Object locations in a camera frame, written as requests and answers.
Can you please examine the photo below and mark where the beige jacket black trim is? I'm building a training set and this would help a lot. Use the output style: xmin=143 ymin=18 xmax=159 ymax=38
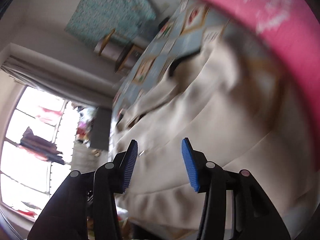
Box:
xmin=112 ymin=41 xmax=315 ymax=236

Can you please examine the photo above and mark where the pink floral blanket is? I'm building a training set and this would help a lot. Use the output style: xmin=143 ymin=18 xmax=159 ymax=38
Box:
xmin=204 ymin=0 xmax=319 ymax=170

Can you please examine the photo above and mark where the teal floral wall cloth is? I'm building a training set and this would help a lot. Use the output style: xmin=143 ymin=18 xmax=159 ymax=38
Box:
xmin=65 ymin=0 xmax=157 ymax=48

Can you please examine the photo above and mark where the patterned blue bed sheet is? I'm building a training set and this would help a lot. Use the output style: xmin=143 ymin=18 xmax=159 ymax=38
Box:
xmin=112 ymin=0 xmax=229 ymax=121

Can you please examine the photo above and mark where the grey curtain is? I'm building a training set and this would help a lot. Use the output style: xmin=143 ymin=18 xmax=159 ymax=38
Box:
xmin=1 ymin=56 xmax=113 ymax=109

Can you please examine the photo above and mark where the dark grey cabinet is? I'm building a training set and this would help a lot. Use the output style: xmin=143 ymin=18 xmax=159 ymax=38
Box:
xmin=90 ymin=107 xmax=112 ymax=151

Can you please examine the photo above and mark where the wooden chair black seat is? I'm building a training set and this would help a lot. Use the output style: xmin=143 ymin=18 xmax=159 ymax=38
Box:
xmin=94 ymin=28 xmax=144 ymax=76

